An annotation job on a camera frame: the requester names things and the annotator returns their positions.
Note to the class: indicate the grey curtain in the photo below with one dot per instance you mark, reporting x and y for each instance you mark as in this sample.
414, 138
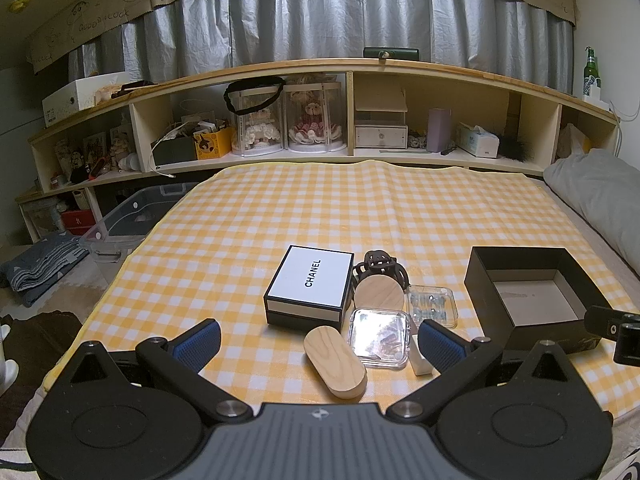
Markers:
189, 37

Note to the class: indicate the white black Chanel box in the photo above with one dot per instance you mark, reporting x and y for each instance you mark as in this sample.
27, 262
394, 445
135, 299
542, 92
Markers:
312, 287

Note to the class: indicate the white capped lipstick tube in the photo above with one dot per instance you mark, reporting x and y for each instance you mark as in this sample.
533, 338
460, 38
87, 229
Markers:
420, 365

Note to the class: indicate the large black box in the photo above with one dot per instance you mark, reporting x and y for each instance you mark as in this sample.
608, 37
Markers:
522, 295

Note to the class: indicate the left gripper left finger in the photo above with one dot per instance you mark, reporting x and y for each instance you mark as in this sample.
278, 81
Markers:
176, 364

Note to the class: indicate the white cardboard box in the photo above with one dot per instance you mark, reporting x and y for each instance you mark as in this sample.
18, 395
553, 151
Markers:
78, 95

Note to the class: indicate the wooden headboard shelf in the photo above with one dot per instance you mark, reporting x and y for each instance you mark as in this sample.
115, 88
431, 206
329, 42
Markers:
148, 131

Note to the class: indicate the tissue box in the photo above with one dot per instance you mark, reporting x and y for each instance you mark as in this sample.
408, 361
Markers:
477, 141

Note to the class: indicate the grey pillow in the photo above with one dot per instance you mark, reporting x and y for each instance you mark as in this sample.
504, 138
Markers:
604, 191

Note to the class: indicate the dark green tin box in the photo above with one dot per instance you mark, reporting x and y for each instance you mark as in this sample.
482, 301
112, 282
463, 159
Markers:
381, 53

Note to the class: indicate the clear plastic storage bin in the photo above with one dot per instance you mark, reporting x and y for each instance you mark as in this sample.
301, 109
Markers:
117, 235

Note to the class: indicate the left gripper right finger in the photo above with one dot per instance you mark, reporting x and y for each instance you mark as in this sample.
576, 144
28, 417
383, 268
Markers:
463, 366

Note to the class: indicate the purple cylinder cup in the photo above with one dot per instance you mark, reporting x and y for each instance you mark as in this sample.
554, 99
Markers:
438, 133

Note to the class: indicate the oval wooden lid box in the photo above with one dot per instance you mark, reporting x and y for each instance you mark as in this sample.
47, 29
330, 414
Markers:
336, 364

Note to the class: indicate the doll in clear case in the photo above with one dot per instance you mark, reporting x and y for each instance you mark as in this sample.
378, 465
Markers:
314, 117

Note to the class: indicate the yellow storage box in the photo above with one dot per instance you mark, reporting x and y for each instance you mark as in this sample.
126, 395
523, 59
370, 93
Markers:
211, 145

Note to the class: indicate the yellow checkered blanket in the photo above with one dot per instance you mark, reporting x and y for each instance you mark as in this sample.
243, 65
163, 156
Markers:
215, 253

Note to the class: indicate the green glass bottle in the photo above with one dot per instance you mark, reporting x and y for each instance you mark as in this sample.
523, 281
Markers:
591, 86

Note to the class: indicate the folded dark blue cloth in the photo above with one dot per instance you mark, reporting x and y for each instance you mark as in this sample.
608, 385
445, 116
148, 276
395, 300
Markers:
41, 266

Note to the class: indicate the small wooden drawer house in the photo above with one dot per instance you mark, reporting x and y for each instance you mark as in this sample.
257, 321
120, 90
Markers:
380, 113

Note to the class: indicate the round cork frog coaster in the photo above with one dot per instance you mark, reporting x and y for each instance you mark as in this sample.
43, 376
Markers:
379, 292

